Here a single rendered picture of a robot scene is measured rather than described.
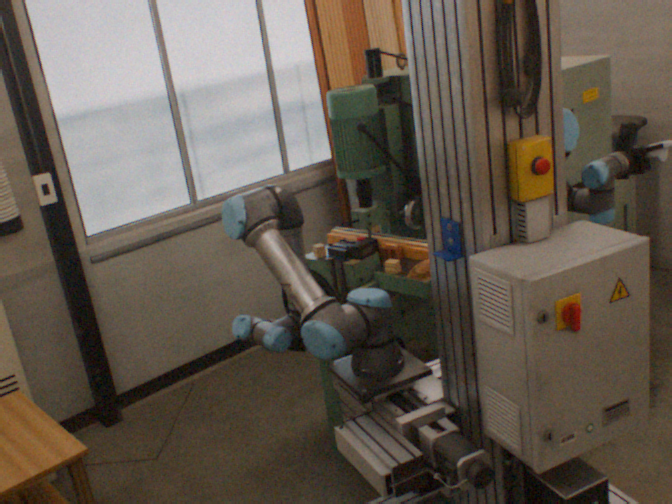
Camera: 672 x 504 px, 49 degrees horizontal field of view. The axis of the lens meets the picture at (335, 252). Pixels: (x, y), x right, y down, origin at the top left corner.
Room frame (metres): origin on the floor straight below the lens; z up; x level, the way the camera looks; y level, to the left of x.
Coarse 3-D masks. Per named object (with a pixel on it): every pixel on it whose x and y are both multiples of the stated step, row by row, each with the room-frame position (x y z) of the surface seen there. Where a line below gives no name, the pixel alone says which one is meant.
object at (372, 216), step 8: (376, 200) 2.71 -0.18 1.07; (360, 208) 2.63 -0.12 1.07; (368, 208) 2.62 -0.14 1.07; (376, 208) 2.63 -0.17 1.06; (384, 208) 2.66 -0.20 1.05; (352, 216) 2.63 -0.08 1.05; (360, 216) 2.60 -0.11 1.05; (368, 216) 2.59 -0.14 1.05; (376, 216) 2.62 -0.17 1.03; (384, 216) 2.65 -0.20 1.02; (360, 224) 2.60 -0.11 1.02; (368, 224) 2.59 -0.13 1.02; (376, 224) 2.62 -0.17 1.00
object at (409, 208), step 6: (414, 198) 2.63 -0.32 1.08; (420, 198) 2.64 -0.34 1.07; (408, 204) 2.61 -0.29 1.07; (414, 204) 2.62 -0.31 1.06; (420, 204) 2.64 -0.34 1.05; (408, 210) 2.60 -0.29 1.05; (414, 210) 2.62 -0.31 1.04; (420, 210) 2.63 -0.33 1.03; (408, 216) 2.59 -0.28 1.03; (414, 216) 2.62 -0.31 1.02; (420, 216) 2.63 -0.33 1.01; (408, 222) 2.59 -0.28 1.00; (414, 222) 2.61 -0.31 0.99; (420, 222) 2.64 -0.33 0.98; (414, 228) 2.61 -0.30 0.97
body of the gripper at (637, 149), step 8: (616, 152) 2.21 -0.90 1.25; (632, 152) 2.22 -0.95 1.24; (640, 152) 2.21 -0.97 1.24; (632, 160) 2.21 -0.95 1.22; (640, 160) 2.20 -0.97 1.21; (648, 160) 2.23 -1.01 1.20; (632, 168) 2.20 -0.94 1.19; (640, 168) 2.20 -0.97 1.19; (648, 168) 2.22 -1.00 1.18; (624, 176) 2.18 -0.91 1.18
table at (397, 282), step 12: (312, 252) 2.71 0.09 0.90; (312, 264) 2.64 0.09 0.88; (324, 264) 2.60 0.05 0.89; (384, 264) 2.47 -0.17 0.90; (408, 264) 2.44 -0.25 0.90; (384, 276) 2.38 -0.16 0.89; (396, 276) 2.34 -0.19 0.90; (348, 288) 2.38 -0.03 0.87; (360, 288) 2.36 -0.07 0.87; (372, 288) 2.38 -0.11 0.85; (384, 288) 2.39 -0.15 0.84; (396, 288) 2.35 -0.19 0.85; (408, 288) 2.31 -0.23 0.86; (420, 288) 2.27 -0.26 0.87
